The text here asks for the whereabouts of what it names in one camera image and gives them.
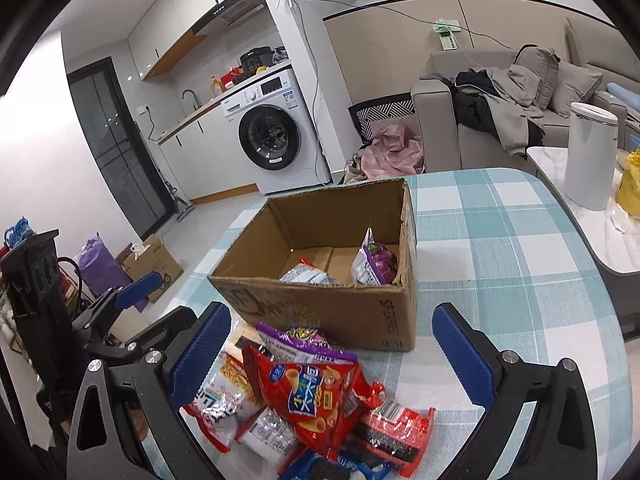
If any white trash bin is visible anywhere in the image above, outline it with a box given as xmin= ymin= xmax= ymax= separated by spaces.
xmin=564 ymin=102 xmax=618 ymax=211

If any grey sofa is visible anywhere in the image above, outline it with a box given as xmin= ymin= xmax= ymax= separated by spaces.
xmin=411 ymin=18 xmax=639 ymax=172

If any red chip bag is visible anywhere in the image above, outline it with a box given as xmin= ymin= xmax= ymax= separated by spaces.
xmin=242 ymin=347 xmax=386 ymax=462

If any kitchen faucet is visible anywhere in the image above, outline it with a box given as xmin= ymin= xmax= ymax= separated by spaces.
xmin=181 ymin=89 xmax=202 ymax=112

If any white power strip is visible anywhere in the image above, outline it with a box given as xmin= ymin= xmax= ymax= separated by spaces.
xmin=433 ymin=18 xmax=461 ymax=51

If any red black noodle packet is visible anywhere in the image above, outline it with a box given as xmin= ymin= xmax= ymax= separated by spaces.
xmin=348 ymin=399 xmax=436 ymax=478

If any blue cookie packet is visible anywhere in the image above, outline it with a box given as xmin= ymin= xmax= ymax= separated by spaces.
xmin=279 ymin=450 xmax=395 ymax=480

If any grey snack packet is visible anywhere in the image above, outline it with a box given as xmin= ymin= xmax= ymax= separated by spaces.
xmin=279 ymin=257 xmax=340 ymax=286

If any beige wafer packet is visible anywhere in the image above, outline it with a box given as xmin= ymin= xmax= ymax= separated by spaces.
xmin=222 ymin=324 xmax=264 ymax=363

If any red box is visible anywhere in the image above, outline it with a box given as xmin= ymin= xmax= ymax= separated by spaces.
xmin=220 ymin=66 xmax=246 ymax=90

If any grey clothes pile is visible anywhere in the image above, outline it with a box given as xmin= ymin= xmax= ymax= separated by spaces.
xmin=451 ymin=64 xmax=546 ymax=157

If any purple plastic bag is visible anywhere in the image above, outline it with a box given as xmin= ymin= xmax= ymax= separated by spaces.
xmin=75 ymin=234 xmax=134 ymax=298

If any white washing machine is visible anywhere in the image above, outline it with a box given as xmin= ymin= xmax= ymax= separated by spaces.
xmin=221 ymin=66 xmax=332 ymax=195

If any range hood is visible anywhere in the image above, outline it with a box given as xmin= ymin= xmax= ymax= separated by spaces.
xmin=191 ymin=0 xmax=266 ymax=36

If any white red snack packet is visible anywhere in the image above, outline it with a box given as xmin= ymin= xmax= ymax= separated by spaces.
xmin=183 ymin=351 xmax=262 ymax=453

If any yellow plastic bag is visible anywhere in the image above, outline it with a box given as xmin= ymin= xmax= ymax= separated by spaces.
xmin=616 ymin=150 xmax=640 ymax=218

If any white marble side table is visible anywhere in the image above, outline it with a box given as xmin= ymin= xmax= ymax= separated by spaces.
xmin=527 ymin=146 xmax=639 ymax=278

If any black glass door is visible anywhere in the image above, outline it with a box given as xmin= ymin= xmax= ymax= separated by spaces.
xmin=67 ymin=58 xmax=175 ymax=240

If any yellow bottle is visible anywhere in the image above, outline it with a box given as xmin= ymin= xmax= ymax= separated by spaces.
xmin=210 ymin=77 xmax=224 ymax=96

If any white kitchen cabinet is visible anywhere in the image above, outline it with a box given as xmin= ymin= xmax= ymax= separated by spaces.
xmin=160 ymin=106 xmax=257 ymax=200

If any teal checked tablecloth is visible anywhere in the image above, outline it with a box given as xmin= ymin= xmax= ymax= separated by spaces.
xmin=144 ymin=167 xmax=634 ymax=480

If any patterned laundry basket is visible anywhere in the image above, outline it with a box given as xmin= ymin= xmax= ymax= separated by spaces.
xmin=348 ymin=92 xmax=416 ymax=144

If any white clear wrapped packet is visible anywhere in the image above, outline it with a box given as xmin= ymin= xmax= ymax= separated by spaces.
xmin=235 ymin=408 xmax=298 ymax=467

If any pink cloth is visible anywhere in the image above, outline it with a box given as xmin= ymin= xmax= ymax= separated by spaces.
xmin=360 ymin=124 xmax=424 ymax=179

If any grey square cushion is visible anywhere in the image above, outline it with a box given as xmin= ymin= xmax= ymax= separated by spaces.
xmin=549 ymin=60 xmax=603 ymax=118

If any brown cardboard box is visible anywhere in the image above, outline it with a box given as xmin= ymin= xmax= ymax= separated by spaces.
xmin=208 ymin=179 xmax=418 ymax=352

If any small cardboard floor box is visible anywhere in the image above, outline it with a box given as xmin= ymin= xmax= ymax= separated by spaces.
xmin=120 ymin=235 xmax=183 ymax=302

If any purple yellow snack bag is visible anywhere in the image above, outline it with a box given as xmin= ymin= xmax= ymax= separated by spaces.
xmin=256 ymin=322 xmax=358 ymax=364

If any light blue pillow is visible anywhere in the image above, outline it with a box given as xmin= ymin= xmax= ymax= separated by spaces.
xmin=606 ymin=82 xmax=640 ymax=110

